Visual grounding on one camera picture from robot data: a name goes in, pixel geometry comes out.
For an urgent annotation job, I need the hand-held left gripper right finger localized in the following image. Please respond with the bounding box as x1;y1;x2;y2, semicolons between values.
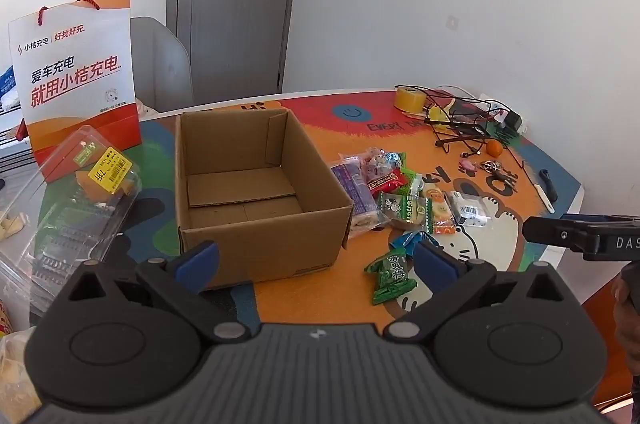
382;239;582;346

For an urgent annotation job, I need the clear candy packet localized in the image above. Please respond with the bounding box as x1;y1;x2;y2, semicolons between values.
360;147;391;179

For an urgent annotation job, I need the brown cardboard box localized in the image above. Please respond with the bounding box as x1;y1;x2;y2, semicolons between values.
172;107;355;291

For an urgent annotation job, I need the purple bread packet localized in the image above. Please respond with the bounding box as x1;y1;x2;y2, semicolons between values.
331;155;390;241

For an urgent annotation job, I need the white plastic bag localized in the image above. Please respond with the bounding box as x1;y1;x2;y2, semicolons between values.
0;299;43;424

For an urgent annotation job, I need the green and white biscuit packet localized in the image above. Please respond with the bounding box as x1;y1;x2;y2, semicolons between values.
375;191;434;231

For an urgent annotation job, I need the clear plastic clamshell container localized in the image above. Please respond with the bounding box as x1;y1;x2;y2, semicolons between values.
19;124;144;301

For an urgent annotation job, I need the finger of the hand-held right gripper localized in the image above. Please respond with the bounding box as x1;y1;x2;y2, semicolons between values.
559;213;640;226
522;215;601;256

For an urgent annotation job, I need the light green snack packet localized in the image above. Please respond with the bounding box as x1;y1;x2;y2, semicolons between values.
400;168;424;196

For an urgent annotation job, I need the white and orange paper bag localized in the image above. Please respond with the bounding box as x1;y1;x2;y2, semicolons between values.
8;0;143;184

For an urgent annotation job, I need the red snack packet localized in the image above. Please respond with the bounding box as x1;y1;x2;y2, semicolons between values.
366;169;407;198

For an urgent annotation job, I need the white pen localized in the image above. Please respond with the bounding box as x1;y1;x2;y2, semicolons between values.
533;181;556;215

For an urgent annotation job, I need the grey door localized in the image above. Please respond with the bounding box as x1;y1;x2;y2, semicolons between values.
166;0;307;104

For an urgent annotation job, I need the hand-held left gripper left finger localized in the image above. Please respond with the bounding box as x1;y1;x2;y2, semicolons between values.
61;240;262;346

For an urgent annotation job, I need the colourful cartoon table mat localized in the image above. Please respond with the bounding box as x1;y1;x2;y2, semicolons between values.
39;88;584;341

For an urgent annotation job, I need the black wire rack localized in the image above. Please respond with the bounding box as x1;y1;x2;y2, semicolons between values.
423;88;495;153

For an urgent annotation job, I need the white snack packet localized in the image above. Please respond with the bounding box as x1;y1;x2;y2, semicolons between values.
446;189;492;228

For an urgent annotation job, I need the blue plastic bag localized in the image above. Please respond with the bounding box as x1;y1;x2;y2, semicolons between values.
0;64;22;106

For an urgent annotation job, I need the dark green snack packet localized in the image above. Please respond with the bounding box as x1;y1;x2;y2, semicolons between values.
363;248;418;306

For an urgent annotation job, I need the grey chair back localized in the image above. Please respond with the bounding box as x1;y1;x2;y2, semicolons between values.
130;16;195;113

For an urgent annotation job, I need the person's right hand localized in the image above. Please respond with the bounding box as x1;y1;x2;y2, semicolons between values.
612;261;640;376

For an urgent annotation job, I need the yellow round biscuit packet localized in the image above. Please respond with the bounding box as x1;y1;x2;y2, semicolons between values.
421;183;455;225

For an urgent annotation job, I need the yellow tape roll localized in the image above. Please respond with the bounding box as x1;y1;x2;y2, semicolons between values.
393;86;426;112

